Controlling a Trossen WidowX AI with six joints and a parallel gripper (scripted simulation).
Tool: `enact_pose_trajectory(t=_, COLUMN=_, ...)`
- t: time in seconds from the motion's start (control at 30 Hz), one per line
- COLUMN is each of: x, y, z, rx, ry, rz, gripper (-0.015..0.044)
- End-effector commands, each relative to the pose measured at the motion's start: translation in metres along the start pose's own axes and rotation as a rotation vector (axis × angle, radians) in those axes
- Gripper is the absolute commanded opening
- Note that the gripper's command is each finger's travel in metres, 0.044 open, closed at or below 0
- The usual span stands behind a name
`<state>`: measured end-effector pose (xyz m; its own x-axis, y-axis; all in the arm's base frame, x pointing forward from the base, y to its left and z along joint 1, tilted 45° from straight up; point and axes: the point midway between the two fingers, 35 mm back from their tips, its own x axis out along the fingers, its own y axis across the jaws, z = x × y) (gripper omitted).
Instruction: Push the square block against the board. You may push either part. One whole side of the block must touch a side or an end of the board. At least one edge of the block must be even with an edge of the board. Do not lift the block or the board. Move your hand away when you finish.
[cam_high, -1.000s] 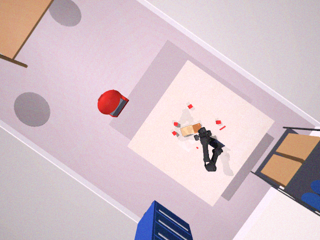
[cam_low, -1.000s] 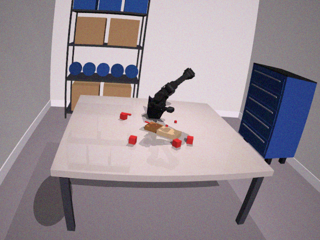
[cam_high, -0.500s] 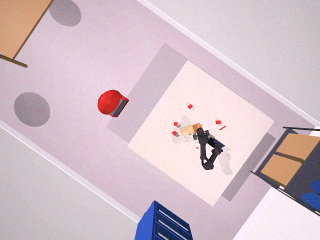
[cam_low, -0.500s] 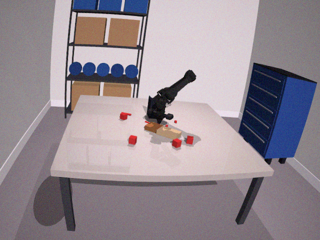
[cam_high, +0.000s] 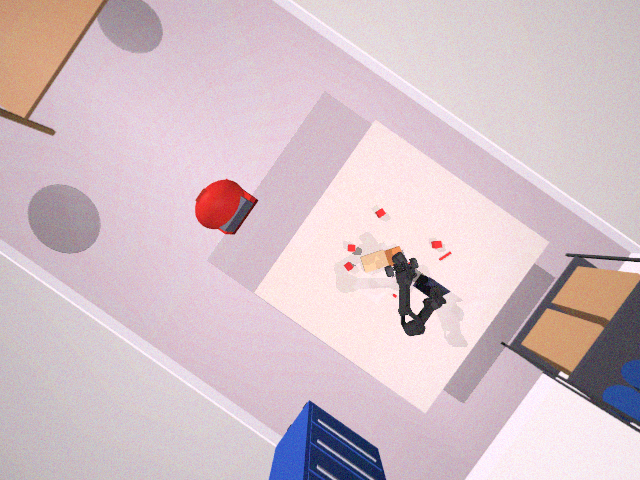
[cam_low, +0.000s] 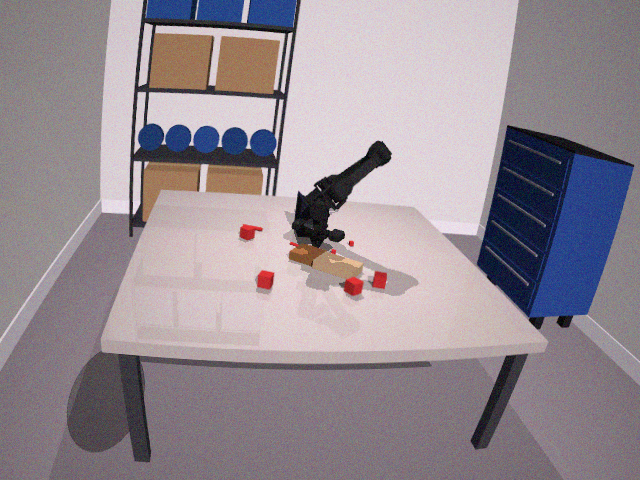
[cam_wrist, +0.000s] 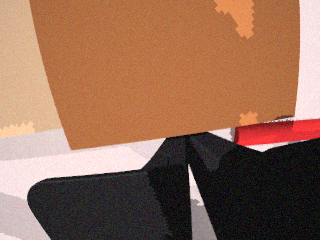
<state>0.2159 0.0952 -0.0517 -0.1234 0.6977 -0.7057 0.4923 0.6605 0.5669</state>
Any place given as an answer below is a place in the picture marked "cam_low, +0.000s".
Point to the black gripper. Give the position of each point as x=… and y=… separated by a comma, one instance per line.
x=334, y=235

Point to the red square block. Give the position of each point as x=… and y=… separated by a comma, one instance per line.
x=247, y=232
x=353, y=286
x=379, y=280
x=265, y=279

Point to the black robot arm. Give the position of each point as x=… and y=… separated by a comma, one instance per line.
x=337, y=188

